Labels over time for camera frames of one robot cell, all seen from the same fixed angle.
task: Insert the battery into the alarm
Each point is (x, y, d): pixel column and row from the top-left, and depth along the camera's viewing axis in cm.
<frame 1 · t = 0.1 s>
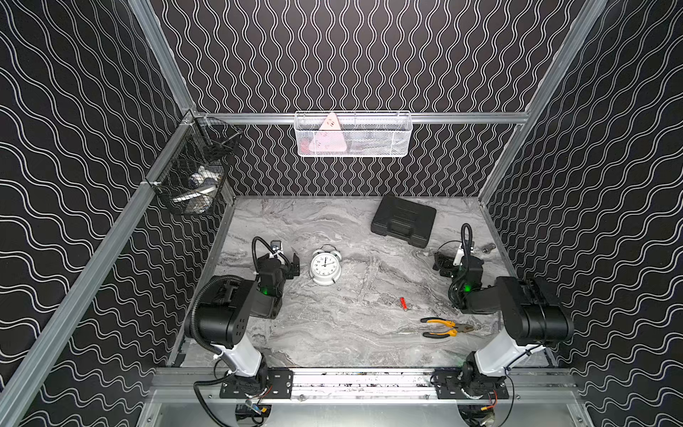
left hand: (279, 251, 94), fingers open
right hand: (454, 254, 96), fingers open
white twin-bell alarm clock: (325, 265, 97), point 4 cm above the table
red AA battery: (404, 303, 92), on the table
yellow-handled pliers: (448, 323, 86), point 2 cm above the table
black plastic tool case: (404, 220, 108), point 6 cm above the table
small metal socket: (488, 247, 104), point 3 cm above the table

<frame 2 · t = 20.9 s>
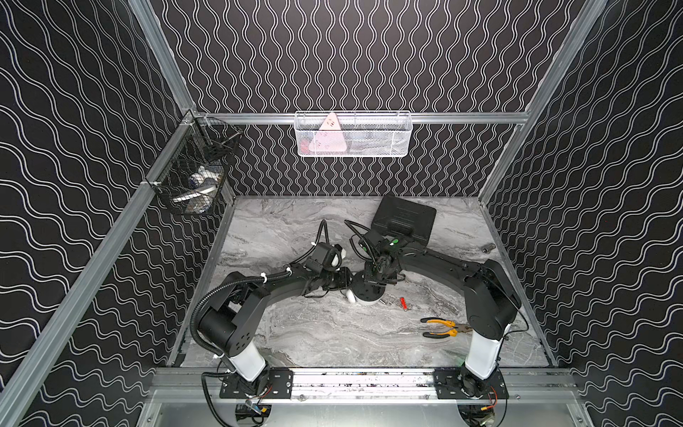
left hand: (354, 279, 89), fingers open
right hand: (370, 281, 89), fingers closed
white twin-bell alarm clock: (366, 293, 89), point 5 cm above the table
the other named things where they were.

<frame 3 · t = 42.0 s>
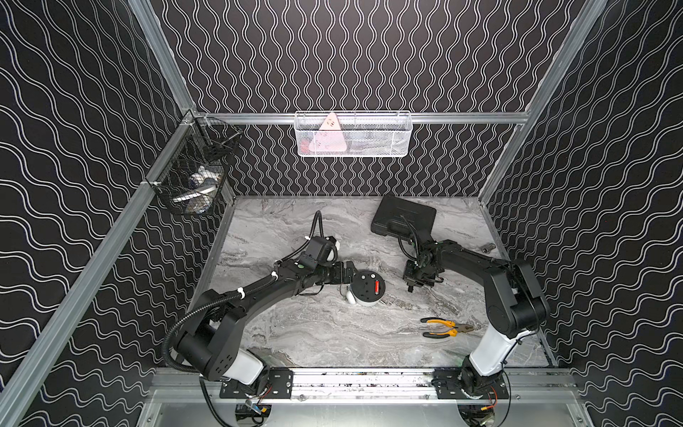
left hand: (348, 270, 85), fingers open
right hand: (408, 280, 95), fingers closed
red AA battery: (376, 286, 91), point 5 cm above the table
the other named things where they were.

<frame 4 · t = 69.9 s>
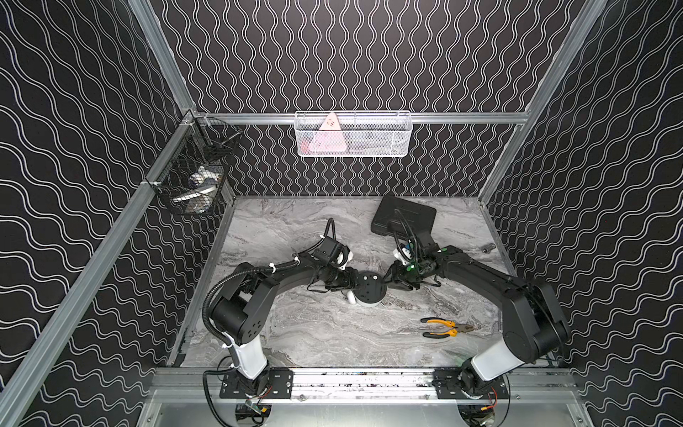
left hand: (357, 283, 89), fingers open
right hand: (385, 282, 86), fingers open
